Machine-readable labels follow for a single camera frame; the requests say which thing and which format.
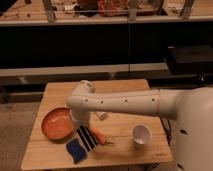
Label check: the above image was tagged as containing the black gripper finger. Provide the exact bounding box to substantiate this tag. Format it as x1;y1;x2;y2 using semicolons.
77;128;92;151
82;126;98;148

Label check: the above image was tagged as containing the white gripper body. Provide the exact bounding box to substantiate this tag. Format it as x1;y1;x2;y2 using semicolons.
70;110;91;129

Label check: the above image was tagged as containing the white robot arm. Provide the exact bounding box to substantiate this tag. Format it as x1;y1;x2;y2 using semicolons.
67;80;213;171

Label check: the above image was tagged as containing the blue wavy eraser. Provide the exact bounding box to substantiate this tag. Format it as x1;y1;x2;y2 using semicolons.
66;138;87;164

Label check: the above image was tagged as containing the orange toy carrot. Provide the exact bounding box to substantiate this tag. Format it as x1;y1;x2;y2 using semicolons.
91;128;112;145

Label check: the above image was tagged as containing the orange bowl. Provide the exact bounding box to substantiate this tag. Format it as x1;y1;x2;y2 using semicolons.
41;107;74;140

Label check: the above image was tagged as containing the white tube bottle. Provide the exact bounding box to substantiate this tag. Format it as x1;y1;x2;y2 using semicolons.
96;112;108;120

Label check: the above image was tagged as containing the white cup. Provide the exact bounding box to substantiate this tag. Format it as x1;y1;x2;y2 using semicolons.
131;124;152;149

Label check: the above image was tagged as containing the black box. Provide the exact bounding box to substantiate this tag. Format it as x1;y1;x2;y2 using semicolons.
166;45;213;75

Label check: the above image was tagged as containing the black cable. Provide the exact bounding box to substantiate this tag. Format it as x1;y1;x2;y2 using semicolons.
159;117;173;148

